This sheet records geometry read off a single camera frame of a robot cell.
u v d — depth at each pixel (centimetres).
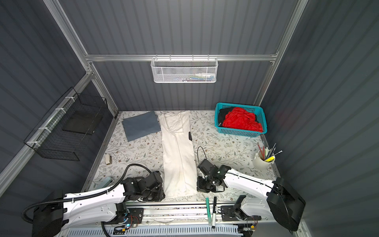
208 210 75
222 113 117
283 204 40
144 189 61
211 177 63
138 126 108
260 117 107
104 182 81
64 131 72
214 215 73
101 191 50
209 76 91
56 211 42
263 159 84
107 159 91
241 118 107
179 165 91
